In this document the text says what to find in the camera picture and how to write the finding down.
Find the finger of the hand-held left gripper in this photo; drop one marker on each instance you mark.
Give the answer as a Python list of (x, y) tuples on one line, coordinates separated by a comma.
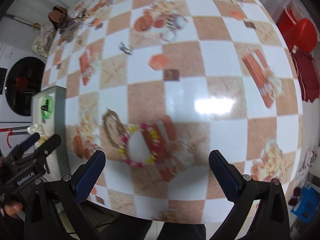
[(30, 140), (48, 143)]

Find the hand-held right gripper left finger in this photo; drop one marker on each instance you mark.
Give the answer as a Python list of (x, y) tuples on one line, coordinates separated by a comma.
[(88, 177)]

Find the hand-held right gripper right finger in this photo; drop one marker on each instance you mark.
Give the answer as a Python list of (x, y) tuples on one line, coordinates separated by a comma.
[(223, 177)]

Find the cream dotted scrunchie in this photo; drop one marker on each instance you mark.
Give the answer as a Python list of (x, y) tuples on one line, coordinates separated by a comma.
[(37, 130)]

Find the white rectangular box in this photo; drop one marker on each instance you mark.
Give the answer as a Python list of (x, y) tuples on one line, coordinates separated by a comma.
[(60, 110)]

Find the black bow clip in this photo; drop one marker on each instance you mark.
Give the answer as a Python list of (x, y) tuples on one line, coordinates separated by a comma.
[(45, 107)]

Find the green plastic bangle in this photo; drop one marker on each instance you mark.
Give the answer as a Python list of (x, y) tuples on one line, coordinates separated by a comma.
[(49, 103)]

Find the pile of assorted jewelry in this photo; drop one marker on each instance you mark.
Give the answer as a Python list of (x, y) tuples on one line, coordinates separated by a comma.
[(72, 22)]

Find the person's left hand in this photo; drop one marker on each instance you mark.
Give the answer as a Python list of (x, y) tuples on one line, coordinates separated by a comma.
[(12, 208)]

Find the red thin rod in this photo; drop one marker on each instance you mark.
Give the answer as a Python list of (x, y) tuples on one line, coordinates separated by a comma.
[(10, 133)]

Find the black round disc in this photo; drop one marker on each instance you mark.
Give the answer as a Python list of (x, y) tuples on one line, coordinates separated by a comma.
[(22, 85)]

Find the blue plastic stool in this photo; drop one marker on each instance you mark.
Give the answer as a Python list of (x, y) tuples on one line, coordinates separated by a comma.
[(306, 202)]

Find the white patterned cloth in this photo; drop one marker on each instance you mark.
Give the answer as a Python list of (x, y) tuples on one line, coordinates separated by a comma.
[(311, 160)]

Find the cream fabric bag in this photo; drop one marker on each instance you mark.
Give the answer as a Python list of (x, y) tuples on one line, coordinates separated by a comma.
[(42, 42)]

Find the small silver clip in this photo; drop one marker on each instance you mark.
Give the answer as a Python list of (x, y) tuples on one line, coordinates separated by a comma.
[(125, 48)]

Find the brown chair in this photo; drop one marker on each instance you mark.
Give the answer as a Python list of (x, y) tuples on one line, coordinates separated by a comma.
[(55, 16)]

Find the dark red cloth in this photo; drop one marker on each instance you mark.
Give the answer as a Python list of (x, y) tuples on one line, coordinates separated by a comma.
[(306, 77)]

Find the red plastic stool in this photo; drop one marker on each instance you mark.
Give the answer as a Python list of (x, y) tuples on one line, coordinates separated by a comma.
[(300, 35)]

